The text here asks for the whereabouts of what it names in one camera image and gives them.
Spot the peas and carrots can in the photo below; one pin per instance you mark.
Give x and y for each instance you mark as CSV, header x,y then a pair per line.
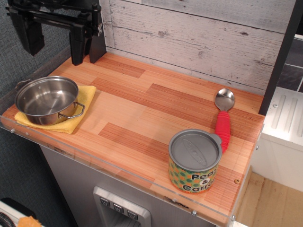
x,y
194,157

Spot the black left shelf post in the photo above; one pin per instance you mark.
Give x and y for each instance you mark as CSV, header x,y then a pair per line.
x,y
98,46

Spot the black shelf post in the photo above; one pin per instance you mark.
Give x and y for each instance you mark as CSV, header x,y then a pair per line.
x,y
98,46
282,56

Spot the red handled metal spoon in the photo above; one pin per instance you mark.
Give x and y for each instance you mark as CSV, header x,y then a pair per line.
x,y
224,101

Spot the orange cloth at corner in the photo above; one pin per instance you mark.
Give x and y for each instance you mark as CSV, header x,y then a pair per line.
x,y
28,222

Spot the white toy sink unit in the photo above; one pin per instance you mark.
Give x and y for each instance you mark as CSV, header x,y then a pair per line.
x,y
278,155

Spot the stainless steel pot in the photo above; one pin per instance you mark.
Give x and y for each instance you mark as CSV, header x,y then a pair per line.
x,y
49,100

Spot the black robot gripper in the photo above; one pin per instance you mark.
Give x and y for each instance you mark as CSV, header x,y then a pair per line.
x,y
27,15

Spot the black right shelf post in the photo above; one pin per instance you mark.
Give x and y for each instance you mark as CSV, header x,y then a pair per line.
x,y
282,56

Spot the silver toy fridge dispenser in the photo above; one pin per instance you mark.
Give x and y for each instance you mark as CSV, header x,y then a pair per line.
x,y
115,211

